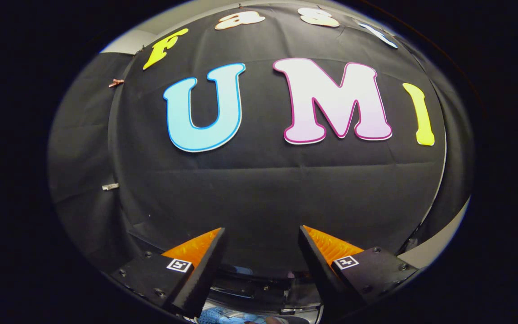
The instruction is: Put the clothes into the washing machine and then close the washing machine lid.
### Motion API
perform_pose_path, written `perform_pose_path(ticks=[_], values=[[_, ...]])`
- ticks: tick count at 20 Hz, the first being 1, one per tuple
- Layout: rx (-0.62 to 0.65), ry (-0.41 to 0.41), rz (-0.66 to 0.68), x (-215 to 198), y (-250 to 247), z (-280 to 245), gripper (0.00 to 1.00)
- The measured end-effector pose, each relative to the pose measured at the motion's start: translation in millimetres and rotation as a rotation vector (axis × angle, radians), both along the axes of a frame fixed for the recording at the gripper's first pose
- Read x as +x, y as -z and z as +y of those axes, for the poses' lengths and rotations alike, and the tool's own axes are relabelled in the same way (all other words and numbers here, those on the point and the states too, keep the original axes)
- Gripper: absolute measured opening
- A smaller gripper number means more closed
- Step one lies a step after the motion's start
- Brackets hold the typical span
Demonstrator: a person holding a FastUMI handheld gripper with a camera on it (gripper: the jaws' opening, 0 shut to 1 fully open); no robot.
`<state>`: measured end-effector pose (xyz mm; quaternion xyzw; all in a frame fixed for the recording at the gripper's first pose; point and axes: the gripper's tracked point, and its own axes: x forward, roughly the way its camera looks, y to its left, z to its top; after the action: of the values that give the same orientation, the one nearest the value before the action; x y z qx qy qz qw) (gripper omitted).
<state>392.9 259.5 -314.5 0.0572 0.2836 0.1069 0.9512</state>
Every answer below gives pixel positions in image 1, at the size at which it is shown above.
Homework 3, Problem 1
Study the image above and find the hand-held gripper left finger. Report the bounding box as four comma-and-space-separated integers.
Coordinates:
110, 227, 227, 318

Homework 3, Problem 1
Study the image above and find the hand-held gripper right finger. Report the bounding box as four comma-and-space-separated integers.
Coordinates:
298, 225, 419, 316

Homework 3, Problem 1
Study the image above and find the light blue shirt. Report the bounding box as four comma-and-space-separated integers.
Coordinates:
198, 306, 259, 324

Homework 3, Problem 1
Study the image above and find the black backdrop cloth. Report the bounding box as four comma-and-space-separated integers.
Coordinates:
47, 4, 474, 276

